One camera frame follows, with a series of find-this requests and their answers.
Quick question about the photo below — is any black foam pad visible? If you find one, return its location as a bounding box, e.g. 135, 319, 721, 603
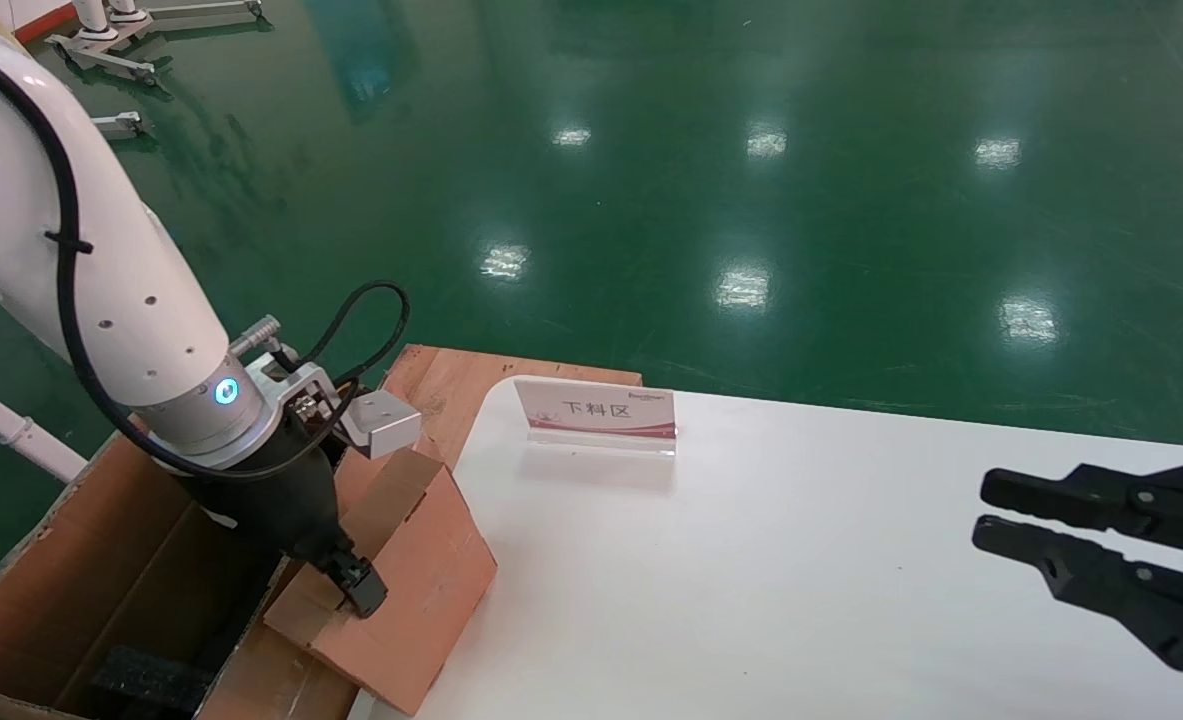
91, 645, 214, 717

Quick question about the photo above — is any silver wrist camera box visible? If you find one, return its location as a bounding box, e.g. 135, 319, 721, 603
337, 388, 423, 461

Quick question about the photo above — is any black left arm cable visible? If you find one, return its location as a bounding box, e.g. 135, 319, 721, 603
0, 38, 412, 483

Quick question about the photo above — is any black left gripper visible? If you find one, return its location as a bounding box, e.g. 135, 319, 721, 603
166, 425, 390, 620

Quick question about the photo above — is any wooden board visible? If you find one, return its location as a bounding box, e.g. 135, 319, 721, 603
334, 345, 644, 471

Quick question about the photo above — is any white metal tube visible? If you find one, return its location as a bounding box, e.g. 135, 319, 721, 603
0, 370, 88, 483

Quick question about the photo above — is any large cardboard box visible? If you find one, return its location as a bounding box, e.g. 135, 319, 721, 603
0, 430, 372, 720

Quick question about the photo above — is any acrylic sign with red print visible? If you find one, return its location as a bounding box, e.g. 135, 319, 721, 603
513, 377, 679, 459

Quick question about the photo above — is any small cardboard box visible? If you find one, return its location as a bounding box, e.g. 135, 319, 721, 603
263, 447, 499, 717

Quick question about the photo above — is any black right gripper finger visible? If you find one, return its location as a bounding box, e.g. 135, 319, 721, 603
971, 514, 1183, 707
980, 460, 1183, 561

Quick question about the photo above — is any white table stand frame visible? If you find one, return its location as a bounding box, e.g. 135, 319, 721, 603
46, 0, 267, 86

